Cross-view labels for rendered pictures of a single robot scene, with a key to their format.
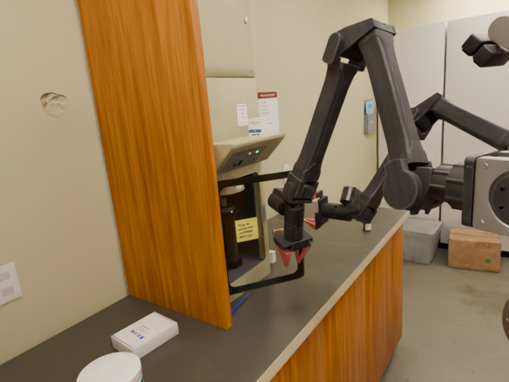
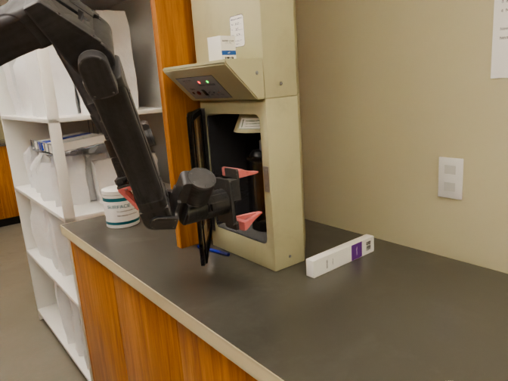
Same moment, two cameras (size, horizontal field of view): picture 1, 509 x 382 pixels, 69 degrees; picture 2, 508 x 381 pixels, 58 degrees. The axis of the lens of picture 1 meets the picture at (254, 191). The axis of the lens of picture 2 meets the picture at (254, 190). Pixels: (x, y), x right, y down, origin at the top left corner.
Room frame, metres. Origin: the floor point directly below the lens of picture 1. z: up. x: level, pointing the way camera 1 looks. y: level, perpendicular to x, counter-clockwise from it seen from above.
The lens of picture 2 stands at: (1.72, -1.18, 1.45)
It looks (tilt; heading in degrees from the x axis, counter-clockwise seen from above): 13 degrees down; 107
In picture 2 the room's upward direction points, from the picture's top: 4 degrees counter-clockwise
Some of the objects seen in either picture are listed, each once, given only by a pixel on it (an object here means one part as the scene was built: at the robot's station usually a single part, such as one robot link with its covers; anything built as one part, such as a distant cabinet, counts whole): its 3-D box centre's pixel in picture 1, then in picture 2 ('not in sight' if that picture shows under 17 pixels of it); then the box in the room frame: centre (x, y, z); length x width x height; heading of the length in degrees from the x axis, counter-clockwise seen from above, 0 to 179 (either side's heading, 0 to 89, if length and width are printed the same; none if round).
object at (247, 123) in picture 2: not in sight; (263, 119); (1.36, 0.12, 1.34); 0.18 x 0.18 x 0.05
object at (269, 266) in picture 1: (260, 233); (200, 181); (1.21, -0.01, 1.19); 0.30 x 0.01 x 0.40; 108
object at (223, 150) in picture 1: (248, 152); (210, 82); (1.25, 0.01, 1.46); 0.32 x 0.12 x 0.10; 144
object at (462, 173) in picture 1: (462, 185); not in sight; (0.64, -0.37, 1.45); 0.09 x 0.08 x 0.12; 121
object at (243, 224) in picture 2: (312, 217); (243, 211); (1.40, -0.22, 1.17); 0.09 x 0.07 x 0.07; 53
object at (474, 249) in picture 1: (473, 248); not in sight; (3.20, -1.97, 0.14); 0.41 x 0.33 x 0.29; 61
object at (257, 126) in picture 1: (257, 126); (221, 49); (1.31, -0.03, 1.54); 0.05 x 0.05 x 0.06; 62
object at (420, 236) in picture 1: (405, 239); not in sight; (3.52, -1.48, 0.17); 0.60 x 0.42 x 0.33; 52
